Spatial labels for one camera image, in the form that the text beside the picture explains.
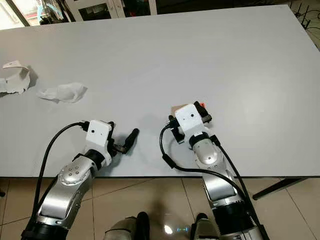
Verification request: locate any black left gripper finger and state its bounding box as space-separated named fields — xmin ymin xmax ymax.
xmin=125 ymin=128 xmax=140 ymax=151

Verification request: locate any crumpled white tissue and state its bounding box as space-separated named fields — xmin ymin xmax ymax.
xmin=36 ymin=82 xmax=88 ymax=104

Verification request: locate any robot right leg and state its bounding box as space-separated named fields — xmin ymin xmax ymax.
xmin=195 ymin=212 xmax=220 ymax=240

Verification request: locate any white framed glass cabinet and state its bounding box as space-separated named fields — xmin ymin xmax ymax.
xmin=65 ymin=0 xmax=156 ymax=21

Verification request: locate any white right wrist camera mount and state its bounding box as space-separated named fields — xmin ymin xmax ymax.
xmin=175 ymin=102 xmax=210 ymax=145

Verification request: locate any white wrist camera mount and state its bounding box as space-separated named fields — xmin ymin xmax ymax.
xmin=86 ymin=120 xmax=115 ymax=155
xmin=175 ymin=102 xmax=210 ymax=145

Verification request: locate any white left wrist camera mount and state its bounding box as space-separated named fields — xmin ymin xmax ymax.
xmin=86 ymin=120 xmax=115 ymax=155

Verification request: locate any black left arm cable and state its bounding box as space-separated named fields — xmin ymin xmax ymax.
xmin=32 ymin=121 xmax=90 ymax=236

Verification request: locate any black table frame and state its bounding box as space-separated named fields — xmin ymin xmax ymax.
xmin=252 ymin=177 xmax=320 ymax=201

